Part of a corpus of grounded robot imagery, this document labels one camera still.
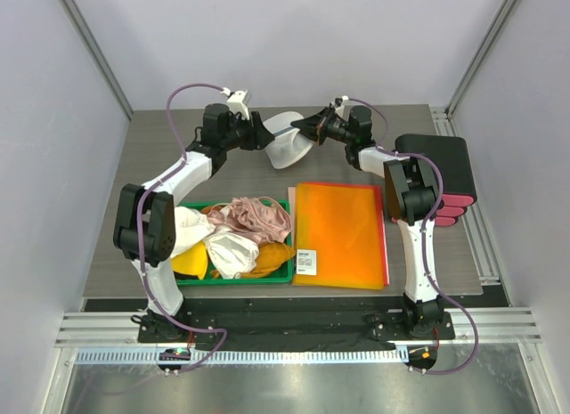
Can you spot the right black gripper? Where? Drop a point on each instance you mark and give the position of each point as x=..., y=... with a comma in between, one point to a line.
x=314, y=127

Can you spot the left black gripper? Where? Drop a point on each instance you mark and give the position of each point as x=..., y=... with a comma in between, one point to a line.
x=259, y=137

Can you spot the white mesh laundry bag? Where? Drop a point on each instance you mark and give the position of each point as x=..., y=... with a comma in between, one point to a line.
x=289, y=145

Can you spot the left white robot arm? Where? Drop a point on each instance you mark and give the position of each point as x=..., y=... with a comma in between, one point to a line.
x=145, y=224

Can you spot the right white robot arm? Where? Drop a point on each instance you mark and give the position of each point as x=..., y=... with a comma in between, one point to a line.
x=413, y=186

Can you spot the pink satin bra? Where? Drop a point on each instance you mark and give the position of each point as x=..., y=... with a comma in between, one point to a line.
x=263, y=220

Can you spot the white bra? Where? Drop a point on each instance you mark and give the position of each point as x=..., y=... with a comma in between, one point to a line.
x=227, y=251

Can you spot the mustard yellow bra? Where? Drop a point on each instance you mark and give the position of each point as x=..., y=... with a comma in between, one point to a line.
x=271, y=260

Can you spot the orange plastic folder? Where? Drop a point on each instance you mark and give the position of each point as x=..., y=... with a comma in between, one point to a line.
x=337, y=237

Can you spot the green plastic tray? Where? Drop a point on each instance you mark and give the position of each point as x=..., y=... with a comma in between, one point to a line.
x=281, y=275

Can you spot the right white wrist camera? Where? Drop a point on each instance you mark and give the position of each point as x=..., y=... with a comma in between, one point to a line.
x=338, y=104

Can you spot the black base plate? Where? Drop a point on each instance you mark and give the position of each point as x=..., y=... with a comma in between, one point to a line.
x=311, y=331

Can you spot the white cable duct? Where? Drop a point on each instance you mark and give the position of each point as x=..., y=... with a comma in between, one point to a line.
x=166, y=357

